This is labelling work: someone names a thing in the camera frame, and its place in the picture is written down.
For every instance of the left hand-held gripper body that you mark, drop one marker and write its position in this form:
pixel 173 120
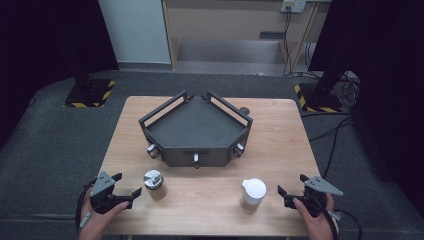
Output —
pixel 106 186

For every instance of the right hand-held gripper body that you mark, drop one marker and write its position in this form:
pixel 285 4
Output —
pixel 320 188

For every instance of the silver-lidded brown spice jar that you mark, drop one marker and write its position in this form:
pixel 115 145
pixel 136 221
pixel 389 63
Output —
pixel 154 181

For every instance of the white-lidded seasoning jar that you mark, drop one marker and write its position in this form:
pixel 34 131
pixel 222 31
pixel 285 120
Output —
pixel 254 190

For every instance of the black metal corner rack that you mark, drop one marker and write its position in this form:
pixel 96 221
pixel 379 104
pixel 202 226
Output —
pixel 196 126

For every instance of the person's right hand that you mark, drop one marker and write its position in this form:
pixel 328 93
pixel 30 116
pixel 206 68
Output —
pixel 320 226

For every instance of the person's left hand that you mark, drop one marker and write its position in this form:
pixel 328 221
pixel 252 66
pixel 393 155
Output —
pixel 95 223

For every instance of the black stand with striped base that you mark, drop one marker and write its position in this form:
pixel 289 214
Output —
pixel 321 100
pixel 88 93

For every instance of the black curtain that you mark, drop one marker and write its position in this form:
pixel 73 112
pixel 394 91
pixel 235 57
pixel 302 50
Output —
pixel 40 43
pixel 386 66

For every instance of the light wooden desk frame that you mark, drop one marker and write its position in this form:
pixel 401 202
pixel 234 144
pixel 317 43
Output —
pixel 226 23

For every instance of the white wall power socket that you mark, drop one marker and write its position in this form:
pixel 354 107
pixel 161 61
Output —
pixel 293 5

